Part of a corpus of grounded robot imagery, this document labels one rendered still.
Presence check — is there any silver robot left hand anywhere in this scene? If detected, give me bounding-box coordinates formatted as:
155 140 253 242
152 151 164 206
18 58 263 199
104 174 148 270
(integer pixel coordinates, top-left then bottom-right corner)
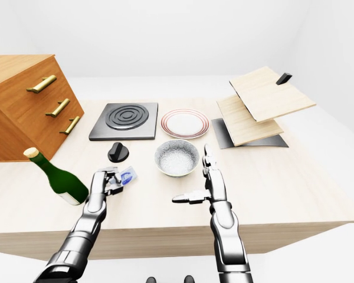
89 166 124 199

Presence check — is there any silver robot right hand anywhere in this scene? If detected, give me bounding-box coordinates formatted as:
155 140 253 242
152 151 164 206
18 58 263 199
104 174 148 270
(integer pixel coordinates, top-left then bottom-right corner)
172 143 228 205

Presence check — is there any blue white cream cheese box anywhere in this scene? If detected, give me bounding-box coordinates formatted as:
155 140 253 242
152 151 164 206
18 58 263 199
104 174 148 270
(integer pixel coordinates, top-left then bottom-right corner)
119 165 138 186

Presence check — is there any grey patterned bowl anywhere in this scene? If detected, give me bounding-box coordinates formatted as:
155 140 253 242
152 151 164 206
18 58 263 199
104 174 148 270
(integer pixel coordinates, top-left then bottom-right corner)
154 139 200 178

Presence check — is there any round black stove knob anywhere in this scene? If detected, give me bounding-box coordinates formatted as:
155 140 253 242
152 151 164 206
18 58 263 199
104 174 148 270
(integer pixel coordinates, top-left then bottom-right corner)
107 142 130 163

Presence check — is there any green wine bottle with cork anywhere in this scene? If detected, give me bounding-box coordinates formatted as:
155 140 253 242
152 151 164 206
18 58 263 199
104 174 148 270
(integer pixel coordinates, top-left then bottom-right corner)
23 147 90 206

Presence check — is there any white plate with red rings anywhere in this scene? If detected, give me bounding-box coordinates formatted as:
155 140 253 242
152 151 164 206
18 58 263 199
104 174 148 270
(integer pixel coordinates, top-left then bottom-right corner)
160 108 210 140

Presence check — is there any wooden cabinet drawer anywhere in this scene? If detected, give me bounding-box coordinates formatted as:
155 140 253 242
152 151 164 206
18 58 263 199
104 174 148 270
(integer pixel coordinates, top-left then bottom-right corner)
4 84 79 139
23 106 86 162
0 55 70 104

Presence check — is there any flat dark stove plate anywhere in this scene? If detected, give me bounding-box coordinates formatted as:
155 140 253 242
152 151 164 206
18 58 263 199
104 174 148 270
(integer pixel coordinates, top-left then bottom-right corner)
88 102 159 142

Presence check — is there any pale wood two-tier rack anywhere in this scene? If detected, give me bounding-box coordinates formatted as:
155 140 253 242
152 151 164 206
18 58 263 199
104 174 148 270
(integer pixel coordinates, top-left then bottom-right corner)
211 65 317 150

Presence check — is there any wooden cabinet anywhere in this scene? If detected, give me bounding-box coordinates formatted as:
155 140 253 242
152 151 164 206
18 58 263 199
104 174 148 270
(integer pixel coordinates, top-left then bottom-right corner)
0 54 86 163

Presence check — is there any brass drawer handle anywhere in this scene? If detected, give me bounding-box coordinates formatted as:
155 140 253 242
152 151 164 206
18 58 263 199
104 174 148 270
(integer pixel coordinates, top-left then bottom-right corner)
45 98 71 119
25 74 58 94
58 116 81 136

